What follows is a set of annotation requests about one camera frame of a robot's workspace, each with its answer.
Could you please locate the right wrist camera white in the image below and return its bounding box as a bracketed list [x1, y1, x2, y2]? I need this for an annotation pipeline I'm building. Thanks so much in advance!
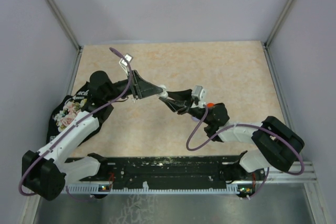
[191, 86, 206, 108]

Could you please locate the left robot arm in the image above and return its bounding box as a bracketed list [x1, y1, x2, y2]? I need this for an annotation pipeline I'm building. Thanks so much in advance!
[18, 70, 166, 201]

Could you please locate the aluminium frame corner post left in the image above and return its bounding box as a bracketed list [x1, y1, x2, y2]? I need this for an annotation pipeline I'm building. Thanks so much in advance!
[45, 0, 82, 53]

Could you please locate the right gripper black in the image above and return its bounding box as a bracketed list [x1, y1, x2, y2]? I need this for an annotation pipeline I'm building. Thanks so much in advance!
[160, 89, 212, 125]

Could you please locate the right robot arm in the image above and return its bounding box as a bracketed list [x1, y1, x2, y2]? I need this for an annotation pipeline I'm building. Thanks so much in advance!
[159, 86, 305, 180]

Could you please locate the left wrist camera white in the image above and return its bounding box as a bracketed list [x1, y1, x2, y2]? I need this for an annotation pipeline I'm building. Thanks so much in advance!
[119, 54, 133, 73]

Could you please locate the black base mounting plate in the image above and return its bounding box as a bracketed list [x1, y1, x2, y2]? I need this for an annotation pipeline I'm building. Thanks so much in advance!
[83, 155, 265, 190]

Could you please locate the white earbud charging case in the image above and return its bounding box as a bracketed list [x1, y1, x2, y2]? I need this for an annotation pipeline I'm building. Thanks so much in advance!
[158, 84, 169, 98]

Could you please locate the aluminium frame corner post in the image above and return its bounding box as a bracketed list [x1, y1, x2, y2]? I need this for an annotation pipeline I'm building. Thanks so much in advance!
[264, 0, 296, 49]
[45, 0, 82, 53]

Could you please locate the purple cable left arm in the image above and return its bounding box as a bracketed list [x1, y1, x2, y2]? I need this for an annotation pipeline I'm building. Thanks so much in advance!
[18, 47, 133, 202]

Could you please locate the white slotted cable duct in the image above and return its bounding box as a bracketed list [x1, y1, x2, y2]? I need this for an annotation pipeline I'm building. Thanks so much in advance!
[67, 182, 252, 195]

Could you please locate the black floral printed cloth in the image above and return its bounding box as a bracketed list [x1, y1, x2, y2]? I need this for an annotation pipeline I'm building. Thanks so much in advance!
[46, 82, 109, 144]

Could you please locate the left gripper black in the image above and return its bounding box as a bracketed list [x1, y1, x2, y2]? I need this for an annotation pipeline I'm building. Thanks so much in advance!
[104, 70, 163, 102]

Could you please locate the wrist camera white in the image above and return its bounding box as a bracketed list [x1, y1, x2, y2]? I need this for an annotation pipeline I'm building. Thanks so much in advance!
[191, 86, 206, 108]
[119, 54, 133, 73]

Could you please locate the aluminium frame corner post right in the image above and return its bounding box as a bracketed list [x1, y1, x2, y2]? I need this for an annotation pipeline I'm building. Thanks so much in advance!
[264, 0, 296, 49]

